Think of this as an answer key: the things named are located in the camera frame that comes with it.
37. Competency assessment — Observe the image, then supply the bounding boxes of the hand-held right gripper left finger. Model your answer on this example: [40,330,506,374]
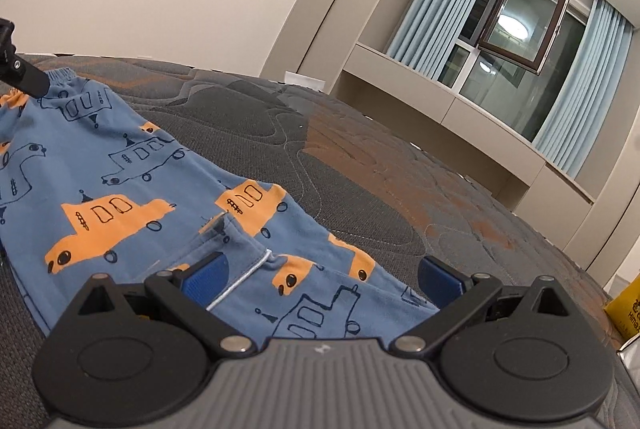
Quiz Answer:
[74,251,258,362]

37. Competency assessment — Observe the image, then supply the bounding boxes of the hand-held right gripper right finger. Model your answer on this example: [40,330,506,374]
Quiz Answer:
[390,255,572,358]

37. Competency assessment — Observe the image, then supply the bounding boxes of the beige window bench cabinet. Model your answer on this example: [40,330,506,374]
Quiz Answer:
[327,43,597,216]

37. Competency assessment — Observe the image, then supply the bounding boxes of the blue pants with orange cars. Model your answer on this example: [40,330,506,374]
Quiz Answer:
[0,67,442,341]

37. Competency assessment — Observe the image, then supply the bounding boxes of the white plastic bag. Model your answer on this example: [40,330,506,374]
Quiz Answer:
[617,333,640,372]

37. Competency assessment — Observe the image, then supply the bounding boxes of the brown open window sash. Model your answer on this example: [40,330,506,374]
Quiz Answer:
[477,0,572,76]

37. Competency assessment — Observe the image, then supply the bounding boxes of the window with white frame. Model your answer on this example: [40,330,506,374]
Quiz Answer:
[440,0,588,144]

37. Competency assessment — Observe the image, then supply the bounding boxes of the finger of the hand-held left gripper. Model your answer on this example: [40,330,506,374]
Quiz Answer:
[0,19,52,98]

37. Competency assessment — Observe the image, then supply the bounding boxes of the grey quilted mattress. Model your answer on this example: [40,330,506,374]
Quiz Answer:
[0,53,640,429]

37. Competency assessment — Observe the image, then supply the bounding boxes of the yellow printed bag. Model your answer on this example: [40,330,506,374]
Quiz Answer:
[604,293,640,351]

